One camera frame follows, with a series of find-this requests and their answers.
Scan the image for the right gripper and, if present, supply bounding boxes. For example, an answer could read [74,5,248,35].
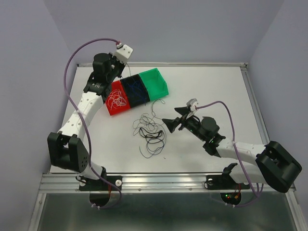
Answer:
[162,106,206,141]

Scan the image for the blue black wire bundle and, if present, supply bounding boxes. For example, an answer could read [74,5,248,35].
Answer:
[126,63,167,159]

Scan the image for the white wires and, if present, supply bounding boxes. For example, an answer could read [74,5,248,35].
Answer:
[107,89,127,109]

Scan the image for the blue wires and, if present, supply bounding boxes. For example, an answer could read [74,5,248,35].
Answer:
[125,80,148,105]

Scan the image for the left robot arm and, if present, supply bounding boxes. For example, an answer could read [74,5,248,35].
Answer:
[47,53,125,190]

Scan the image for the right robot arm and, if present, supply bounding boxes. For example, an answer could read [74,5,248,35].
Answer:
[162,107,302,193]

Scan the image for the black plastic bin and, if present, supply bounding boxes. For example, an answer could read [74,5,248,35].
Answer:
[120,74,150,108]

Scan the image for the red plastic bin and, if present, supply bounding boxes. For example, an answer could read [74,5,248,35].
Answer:
[105,80,130,116]

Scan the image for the green plastic bin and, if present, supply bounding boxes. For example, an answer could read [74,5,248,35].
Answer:
[139,68,169,101]

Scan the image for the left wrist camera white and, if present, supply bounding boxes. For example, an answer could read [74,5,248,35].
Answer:
[114,43,133,64]

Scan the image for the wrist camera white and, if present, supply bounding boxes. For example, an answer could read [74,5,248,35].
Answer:
[186,98,198,118]
[114,43,133,64]

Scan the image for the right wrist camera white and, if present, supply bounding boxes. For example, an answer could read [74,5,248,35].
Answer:
[186,98,198,118]

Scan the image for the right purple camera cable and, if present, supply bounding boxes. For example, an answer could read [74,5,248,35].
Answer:
[194,101,264,208]

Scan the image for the aluminium front rail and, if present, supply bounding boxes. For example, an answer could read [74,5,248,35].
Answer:
[38,171,296,193]

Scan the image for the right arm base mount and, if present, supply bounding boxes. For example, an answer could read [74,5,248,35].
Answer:
[204,175,250,190]

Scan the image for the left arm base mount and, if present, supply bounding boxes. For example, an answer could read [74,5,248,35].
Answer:
[75,175,123,192]

